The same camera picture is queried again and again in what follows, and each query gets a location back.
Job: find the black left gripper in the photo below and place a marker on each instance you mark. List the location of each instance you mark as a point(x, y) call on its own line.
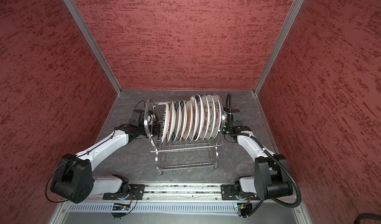
point(157, 125)

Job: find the stainless steel dish rack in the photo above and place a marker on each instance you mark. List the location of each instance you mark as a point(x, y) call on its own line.
point(182, 154)

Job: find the white plate red characters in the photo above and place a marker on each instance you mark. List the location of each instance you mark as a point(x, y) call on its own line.
point(219, 115)

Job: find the white plate black emblem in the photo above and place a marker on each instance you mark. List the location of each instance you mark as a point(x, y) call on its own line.
point(213, 116)

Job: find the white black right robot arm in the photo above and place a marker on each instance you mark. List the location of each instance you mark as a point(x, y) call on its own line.
point(269, 180)

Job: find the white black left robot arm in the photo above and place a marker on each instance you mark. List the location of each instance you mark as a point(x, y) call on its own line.
point(73, 178)

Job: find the white plate leftmost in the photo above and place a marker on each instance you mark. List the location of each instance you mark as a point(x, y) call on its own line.
point(166, 122)

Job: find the left small circuit board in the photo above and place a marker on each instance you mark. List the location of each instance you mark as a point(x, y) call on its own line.
point(121, 207)

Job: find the small circuit board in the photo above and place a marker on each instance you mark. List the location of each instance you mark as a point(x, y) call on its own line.
point(121, 207)
point(243, 210)

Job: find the right small circuit board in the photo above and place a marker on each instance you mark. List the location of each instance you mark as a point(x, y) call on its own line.
point(243, 210)

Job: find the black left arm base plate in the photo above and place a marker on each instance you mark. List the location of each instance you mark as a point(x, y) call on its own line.
point(131, 192)

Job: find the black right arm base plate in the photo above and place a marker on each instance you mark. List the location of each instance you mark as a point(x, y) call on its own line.
point(230, 192)

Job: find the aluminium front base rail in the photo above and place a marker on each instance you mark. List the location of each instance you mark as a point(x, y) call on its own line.
point(166, 198)

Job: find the aluminium right corner post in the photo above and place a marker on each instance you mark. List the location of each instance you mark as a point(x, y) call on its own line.
point(290, 18)

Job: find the aluminium corner post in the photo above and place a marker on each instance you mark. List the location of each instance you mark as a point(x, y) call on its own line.
point(75, 13)
point(290, 18)

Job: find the aluminium left corner post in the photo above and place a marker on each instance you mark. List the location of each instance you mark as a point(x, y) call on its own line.
point(75, 13)

